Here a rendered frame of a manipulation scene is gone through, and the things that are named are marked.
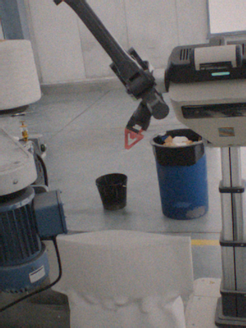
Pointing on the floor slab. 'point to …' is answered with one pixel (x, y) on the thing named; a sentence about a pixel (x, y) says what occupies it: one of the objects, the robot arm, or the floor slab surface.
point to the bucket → (113, 190)
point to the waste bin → (181, 175)
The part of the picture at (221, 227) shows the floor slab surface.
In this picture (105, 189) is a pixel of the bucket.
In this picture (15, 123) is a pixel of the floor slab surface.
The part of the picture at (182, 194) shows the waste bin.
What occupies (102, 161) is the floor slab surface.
